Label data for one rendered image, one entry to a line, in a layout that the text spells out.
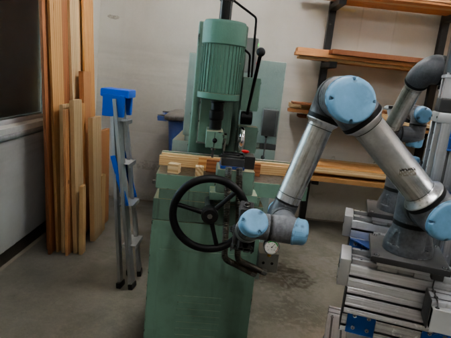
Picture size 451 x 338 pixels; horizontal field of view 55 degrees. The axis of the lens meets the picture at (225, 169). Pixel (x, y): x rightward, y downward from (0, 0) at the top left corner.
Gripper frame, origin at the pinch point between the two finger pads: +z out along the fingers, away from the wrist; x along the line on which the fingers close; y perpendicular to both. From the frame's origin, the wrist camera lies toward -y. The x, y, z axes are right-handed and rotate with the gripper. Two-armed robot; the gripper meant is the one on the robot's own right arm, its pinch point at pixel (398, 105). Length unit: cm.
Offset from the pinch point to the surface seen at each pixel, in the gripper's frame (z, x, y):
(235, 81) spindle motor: -60, -84, -16
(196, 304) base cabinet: -71, -103, 75
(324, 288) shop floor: 30, -32, 121
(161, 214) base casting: -72, -115, 35
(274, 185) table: -69, -70, 25
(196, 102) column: -37, -103, -7
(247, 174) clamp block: -79, -81, 18
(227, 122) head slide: -45, -89, 2
